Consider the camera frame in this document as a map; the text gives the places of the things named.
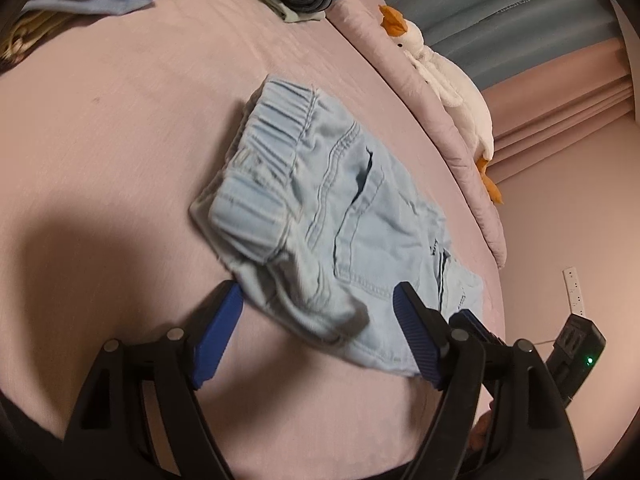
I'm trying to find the white goose plush toy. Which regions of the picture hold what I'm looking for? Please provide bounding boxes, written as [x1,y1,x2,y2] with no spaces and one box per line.
[378,6,503,204]

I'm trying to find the white power strip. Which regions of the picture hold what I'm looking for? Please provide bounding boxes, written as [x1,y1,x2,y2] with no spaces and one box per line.
[563,268,586,318]

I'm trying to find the pink bed sheet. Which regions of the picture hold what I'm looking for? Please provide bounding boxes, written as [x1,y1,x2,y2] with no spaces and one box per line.
[1,0,502,479]

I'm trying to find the blue-grey curtain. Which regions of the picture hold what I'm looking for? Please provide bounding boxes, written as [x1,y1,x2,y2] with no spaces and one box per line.
[386,0,620,90]

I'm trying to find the light blue denim pants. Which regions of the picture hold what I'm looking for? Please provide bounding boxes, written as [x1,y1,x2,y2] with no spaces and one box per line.
[190,76,484,376]

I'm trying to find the right hand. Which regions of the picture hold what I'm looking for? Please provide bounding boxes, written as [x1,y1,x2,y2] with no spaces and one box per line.
[466,400,495,456]

